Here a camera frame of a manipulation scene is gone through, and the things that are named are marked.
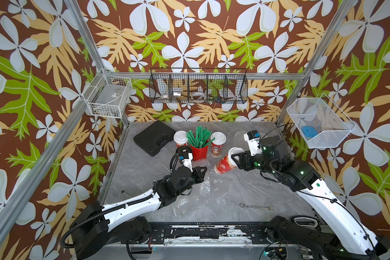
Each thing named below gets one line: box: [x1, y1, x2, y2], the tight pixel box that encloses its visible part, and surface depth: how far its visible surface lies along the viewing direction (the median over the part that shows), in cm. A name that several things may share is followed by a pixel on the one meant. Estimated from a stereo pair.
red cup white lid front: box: [213, 146, 245, 175], surface depth 70 cm
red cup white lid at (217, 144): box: [210, 131, 227, 158], surface depth 93 cm
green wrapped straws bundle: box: [186, 125, 216, 149], surface depth 93 cm
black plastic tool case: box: [133, 120, 177, 157], surface depth 108 cm
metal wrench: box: [239, 202, 275, 212], surface depth 84 cm
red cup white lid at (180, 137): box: [173, 130, 189, 147], surface depth 92 cm
